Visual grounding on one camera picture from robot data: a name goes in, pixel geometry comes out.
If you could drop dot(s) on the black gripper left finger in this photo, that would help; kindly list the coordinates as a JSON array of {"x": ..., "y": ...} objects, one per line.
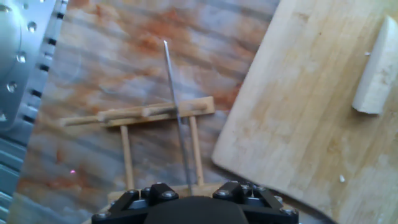
[{"x": 158, "y": 190}]

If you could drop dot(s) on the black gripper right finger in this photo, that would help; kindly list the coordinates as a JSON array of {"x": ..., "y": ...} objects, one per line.
[{"x": 230, "y": 189}]

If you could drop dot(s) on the steel cleaver knife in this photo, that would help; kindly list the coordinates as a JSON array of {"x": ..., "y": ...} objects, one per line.
[{"x": 183, "y": 149}]

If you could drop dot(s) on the wooden knife rack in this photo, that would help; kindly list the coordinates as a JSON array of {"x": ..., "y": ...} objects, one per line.
[{"x": 199, "y": 105}]

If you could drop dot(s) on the wooden cutting board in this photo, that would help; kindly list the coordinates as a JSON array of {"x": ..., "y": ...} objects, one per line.
[{"x": 295, "y": 109}]

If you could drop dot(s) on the orange marbled table mat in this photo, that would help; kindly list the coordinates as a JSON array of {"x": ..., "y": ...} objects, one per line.
[{"x": 109, "y": 62}]

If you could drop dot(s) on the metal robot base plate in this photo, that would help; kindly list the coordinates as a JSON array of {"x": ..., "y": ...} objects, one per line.
[{"x": 12, "y": 62}]

